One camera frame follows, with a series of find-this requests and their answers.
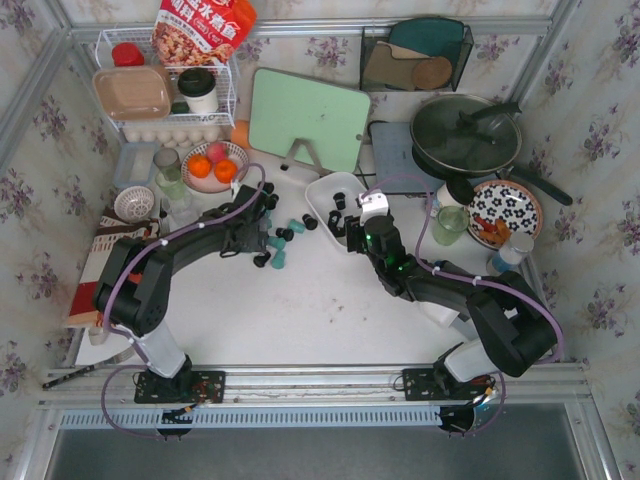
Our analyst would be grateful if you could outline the round cork coaster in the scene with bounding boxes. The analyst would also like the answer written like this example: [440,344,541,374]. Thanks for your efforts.
[411,56,453,90]

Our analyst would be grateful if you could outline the white wire rack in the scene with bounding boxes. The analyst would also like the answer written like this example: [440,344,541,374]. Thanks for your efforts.
[92,27,239,130]

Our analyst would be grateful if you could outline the clear drinking glass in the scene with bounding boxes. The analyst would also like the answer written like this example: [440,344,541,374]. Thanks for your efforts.
[166,192,200,232]

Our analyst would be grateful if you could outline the white patterned strainer bowl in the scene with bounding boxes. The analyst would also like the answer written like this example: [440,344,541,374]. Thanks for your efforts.
[114,186,155,222]

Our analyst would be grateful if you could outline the beige plastic container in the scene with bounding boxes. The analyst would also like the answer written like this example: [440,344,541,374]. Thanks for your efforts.
[92,65,174,122]

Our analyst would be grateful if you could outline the red lid jar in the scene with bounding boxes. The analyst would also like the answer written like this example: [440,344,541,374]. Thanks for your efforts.
[111,42,145,67]

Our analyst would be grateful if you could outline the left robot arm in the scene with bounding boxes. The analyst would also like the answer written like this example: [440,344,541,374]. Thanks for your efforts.
[93,185,278,396]

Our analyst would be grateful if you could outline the black frying pan with lid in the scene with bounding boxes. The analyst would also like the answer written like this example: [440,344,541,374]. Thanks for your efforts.
[409,94,573,206]

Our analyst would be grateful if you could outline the white pill bottle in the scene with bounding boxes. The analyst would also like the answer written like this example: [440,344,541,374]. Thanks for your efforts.
[486,232,534,276]

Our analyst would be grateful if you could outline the fruit plate with oranges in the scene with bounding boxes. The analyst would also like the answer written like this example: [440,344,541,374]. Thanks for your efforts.
[181,141,249,194]

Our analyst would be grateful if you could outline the teal capsule front middle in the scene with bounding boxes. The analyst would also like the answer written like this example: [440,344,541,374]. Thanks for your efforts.
[271,250,286,270]

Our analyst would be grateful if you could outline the purple cable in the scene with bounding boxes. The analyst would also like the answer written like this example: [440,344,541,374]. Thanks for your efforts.
[360,173,566,441]
[99,162,267,441]

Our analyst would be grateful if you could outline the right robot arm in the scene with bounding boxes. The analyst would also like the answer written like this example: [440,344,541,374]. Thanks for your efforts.
[344,215,563,400]

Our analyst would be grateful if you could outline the teal capsule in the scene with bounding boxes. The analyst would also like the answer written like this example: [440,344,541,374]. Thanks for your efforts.
[271,250,286,270]
[267,236,287,251]

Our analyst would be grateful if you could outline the black capsule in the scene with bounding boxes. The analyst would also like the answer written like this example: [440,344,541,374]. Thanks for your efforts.
[333,192,346,211]
[253,252,271,268]
[302,214,318,231]

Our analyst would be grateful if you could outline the black mesh organizer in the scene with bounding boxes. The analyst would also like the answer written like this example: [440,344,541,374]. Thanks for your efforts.
[359,16,474,92]

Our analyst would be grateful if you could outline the green cutting board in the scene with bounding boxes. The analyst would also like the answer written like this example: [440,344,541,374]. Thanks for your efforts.
[248,68,371,173]

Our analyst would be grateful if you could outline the egg tray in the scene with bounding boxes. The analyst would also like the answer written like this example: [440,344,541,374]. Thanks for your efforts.
[122,126,225,148]

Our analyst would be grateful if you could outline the black capsule lone front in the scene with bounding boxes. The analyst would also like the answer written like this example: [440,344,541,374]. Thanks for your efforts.
[328,211,342,227]

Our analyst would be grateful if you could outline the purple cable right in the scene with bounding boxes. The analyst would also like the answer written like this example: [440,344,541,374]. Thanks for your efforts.
[360,173,566,441]

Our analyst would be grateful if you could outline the cartoon paper cup black lid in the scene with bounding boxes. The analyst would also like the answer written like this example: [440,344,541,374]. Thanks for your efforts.
[426,177,475,218]

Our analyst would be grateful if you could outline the red snack bag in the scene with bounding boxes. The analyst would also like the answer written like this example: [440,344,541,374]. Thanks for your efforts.
[151,0,257,66]

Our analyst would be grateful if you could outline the clear container blue lid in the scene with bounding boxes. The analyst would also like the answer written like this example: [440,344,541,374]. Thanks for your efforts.
[113,142,159,189]

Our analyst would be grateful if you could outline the white cup black lid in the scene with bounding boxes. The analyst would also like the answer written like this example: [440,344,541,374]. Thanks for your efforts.
[177,67,219,114]

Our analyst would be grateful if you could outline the grey induction cooker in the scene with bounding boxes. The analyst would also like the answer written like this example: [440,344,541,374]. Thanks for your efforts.
[368,121,444,195]

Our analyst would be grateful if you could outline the white plastic storage basket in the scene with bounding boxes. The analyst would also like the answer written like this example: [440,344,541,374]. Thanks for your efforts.
[305,172,366,255]

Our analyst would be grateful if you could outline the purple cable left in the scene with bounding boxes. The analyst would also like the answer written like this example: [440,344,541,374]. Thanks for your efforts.
[99,162,267,441]

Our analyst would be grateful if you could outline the green glass cup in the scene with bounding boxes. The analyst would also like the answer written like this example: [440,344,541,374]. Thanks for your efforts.
[433,206,469,246]

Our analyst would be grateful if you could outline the green tinted glass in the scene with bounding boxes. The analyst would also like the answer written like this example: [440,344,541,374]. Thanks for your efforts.
[153,148,185,200]

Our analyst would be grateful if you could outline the floral plate with food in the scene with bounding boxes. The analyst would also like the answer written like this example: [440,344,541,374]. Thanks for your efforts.
[466,180,544,250]

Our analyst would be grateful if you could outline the striped orange cloth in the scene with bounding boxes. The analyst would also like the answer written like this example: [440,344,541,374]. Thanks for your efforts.
[63,208,159,329]

